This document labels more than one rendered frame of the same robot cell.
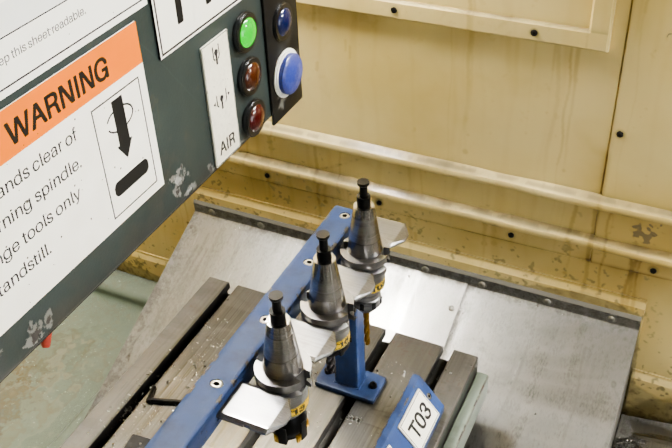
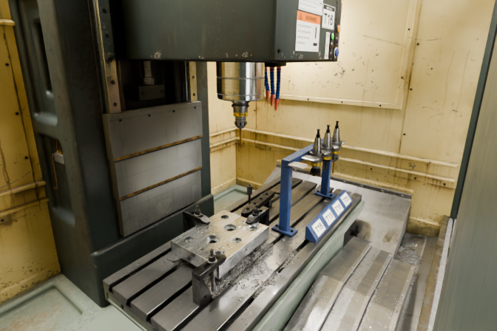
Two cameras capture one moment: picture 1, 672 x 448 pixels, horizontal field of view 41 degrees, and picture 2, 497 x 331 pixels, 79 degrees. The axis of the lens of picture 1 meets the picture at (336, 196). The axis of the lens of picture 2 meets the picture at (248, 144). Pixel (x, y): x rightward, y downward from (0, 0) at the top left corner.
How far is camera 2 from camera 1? 0.70 m
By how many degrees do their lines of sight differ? 21
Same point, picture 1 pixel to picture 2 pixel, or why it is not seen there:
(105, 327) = not seen: hidden behind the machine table
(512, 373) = (371, 207)
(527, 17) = (378, 102)
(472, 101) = (362, 127)
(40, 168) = (307, 27)
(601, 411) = (399, 218)
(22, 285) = (301, 45)
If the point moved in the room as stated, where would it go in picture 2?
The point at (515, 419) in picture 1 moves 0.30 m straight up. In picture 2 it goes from (372, 219) to (379, 168)
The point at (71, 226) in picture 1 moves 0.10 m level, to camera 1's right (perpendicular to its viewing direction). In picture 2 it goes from (308, 43) to (342, 43)
